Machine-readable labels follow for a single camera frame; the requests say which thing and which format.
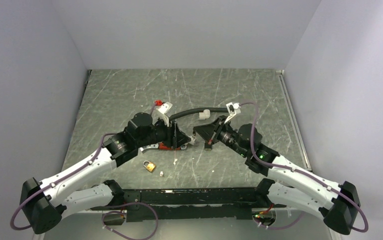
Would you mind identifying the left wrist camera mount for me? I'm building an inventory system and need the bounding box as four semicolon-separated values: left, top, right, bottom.
153;100;173;127

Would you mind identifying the white pipe elbow near hose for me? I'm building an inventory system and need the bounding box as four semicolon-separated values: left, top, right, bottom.
198;109;211;121

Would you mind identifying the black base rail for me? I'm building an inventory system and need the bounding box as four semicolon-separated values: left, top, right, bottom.
90;187;288;223

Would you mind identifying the white pipe elbow near wrench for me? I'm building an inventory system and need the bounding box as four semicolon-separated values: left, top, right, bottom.
188;135;197;145

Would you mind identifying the purple cable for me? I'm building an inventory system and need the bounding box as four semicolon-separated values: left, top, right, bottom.
9;100;161;240
237;100;370;233

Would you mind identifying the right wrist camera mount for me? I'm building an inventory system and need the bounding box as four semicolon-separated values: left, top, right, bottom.
224;102;241;124

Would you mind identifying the red handled adjustable wrench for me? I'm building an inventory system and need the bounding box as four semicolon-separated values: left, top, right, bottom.
139;142;187;153

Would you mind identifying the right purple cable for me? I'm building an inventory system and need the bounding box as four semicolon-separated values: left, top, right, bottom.
237;100;370;233

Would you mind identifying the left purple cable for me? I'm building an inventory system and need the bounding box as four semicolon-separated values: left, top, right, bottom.
9;100;161;240

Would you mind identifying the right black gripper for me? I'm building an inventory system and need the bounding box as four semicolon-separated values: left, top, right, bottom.
193;115;248;158

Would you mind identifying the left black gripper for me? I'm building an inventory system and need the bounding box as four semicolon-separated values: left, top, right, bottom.
136;114;191;150

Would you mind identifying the black cable padlock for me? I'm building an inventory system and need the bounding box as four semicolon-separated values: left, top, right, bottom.
204;139;213;151

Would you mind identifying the black corrugated hose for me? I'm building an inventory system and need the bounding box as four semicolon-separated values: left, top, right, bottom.
168;106;236;122

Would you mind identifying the aluminium rail right edge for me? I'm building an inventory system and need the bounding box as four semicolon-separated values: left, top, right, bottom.
275;70;313;172

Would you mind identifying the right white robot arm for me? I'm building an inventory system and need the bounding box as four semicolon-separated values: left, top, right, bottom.
193;116;361;235

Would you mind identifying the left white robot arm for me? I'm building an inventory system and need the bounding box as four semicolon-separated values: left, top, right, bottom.
10;112;196;235

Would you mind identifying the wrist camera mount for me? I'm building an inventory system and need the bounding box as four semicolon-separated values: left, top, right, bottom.
153;100;173;127
224;102;241;124

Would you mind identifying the brass padlock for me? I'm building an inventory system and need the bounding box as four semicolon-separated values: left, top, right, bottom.
143;160;156;173

